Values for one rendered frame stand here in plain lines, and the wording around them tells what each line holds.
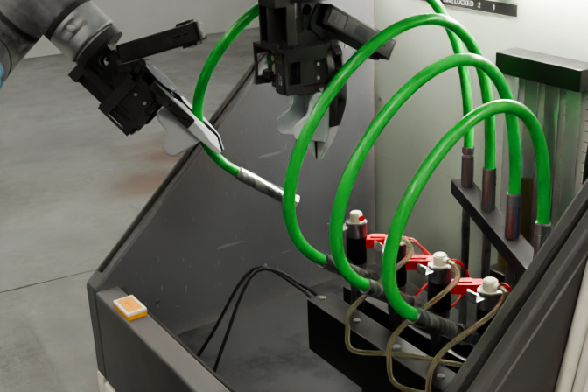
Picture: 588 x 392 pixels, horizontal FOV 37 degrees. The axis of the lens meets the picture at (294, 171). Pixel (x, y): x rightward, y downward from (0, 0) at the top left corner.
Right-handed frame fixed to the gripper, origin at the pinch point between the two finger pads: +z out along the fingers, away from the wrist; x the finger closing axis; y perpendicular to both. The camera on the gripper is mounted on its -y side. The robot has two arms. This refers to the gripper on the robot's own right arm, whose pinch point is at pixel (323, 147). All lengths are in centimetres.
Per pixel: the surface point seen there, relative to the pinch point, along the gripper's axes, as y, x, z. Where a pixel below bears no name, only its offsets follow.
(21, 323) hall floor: -7, -202, 121
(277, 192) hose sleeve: 0.8, -9.8, 8.8
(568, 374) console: -3.3, 36.5, 14.9
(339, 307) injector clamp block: -2.1, -0.2, 23.4
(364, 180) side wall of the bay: -30.5, -31.0, 21.3
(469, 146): -24.6, 0.6, 5.2
